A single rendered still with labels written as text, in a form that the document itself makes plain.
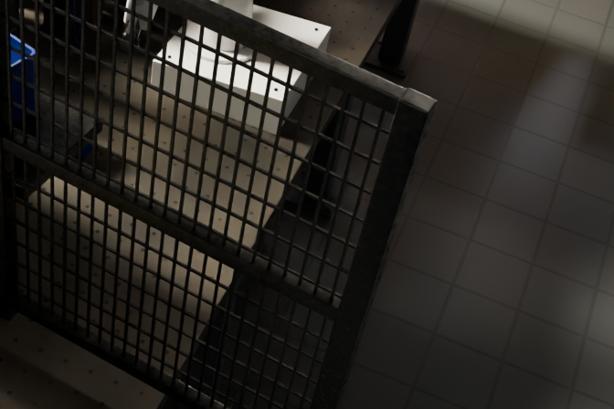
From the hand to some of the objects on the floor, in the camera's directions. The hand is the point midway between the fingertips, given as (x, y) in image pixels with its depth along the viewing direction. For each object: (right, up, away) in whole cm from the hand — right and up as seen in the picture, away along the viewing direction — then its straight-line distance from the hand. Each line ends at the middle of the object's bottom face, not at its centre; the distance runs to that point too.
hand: (135, 31), depth 213 cm
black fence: (-60, -89, +43) cm, 116 cm away
